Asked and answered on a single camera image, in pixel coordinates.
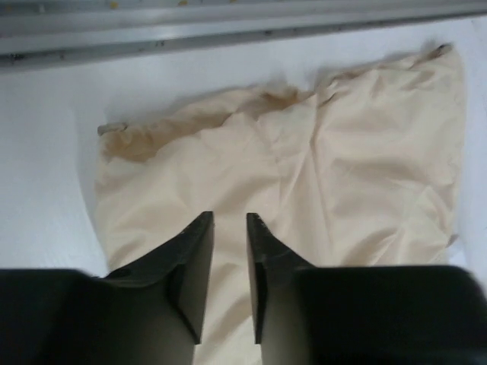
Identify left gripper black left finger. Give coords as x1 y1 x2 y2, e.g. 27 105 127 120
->
106 211 214 344

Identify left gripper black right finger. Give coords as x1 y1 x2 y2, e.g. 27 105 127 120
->
246 213 313 344

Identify beige trousers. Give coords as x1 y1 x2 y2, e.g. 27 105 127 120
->
95 45 466 364

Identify grey aluminium table rail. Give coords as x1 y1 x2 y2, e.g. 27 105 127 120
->
1 1 486 74

